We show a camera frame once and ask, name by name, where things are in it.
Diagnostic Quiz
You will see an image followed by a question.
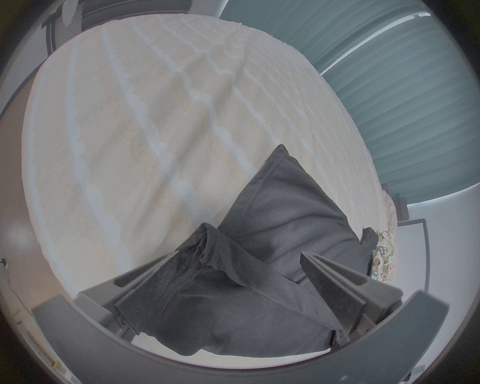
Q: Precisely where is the black garment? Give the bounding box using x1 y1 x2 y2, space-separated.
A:
114 143 379 357

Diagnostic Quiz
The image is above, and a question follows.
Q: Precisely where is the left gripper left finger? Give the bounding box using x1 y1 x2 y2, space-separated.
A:
76 250 181 339

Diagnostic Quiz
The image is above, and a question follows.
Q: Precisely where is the white printed garment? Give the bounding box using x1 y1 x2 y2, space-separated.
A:
373 230 394 280

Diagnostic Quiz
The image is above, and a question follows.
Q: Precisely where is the bed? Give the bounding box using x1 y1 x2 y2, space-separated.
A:
20 13 430 357

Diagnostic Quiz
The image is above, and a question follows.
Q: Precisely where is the grey bedside table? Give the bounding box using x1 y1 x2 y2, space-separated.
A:
380 184 409 222

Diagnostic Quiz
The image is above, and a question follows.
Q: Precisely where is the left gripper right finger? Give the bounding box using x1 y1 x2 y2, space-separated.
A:
299 253 404 335

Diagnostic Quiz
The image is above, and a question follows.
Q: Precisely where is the blue-green curtain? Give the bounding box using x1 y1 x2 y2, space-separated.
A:
322 15 475 203
217 0 417 72

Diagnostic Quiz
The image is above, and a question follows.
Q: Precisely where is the black chest of drawers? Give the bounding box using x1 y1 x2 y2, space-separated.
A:
79 0 196 31

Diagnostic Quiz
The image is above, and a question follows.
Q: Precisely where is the black cable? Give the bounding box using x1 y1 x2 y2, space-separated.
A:
1 257 29 312

